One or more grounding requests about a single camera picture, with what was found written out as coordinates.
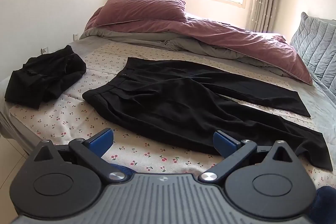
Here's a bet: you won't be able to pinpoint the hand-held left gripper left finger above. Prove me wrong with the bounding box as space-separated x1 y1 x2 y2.
33 128 126 183

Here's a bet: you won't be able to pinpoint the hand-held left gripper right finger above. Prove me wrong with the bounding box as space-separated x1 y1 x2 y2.
199 130 298 184

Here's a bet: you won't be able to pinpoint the black pants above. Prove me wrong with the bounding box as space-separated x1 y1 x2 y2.
82 57 334 171

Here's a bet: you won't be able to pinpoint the cherry print bed sheet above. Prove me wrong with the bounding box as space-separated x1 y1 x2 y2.
9 42 336 180

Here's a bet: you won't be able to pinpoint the pile of black clothes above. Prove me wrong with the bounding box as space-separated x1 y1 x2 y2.
4 45 88 109

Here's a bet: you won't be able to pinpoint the pink and grey duvet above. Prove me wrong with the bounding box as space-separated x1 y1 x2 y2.
79 7 313 86

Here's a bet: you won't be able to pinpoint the bed with grey sheet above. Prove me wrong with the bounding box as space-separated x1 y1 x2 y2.
0 34 336 177

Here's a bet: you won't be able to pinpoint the person's dark blue clothing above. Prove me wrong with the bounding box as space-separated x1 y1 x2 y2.
110 163 336 224

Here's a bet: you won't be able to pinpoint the grey quilted headboard cushion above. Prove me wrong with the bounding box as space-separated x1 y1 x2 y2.
290 12 336 88

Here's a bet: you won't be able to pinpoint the pink pillow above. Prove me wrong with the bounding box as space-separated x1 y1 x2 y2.
94 0 188 28

